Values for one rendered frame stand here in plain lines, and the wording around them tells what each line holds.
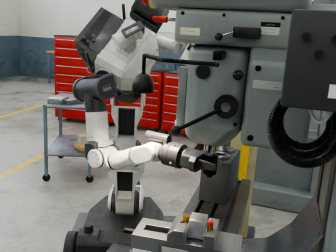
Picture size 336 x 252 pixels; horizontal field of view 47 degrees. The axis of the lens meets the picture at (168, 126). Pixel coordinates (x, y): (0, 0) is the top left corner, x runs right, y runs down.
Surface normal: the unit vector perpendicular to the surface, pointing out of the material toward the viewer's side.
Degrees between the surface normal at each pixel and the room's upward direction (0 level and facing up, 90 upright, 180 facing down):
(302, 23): 90
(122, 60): 57
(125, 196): 27
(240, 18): 90
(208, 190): 90
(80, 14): 90
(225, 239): 0
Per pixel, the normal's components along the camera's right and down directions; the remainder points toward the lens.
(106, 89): 0.79, 0.02
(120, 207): 0.02, 0.46
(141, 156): -0.52, 0.22
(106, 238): 0.06, -0.97
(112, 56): 0.06, -0.32
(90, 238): 0.07, -0.51
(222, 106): -0.29, 0.21
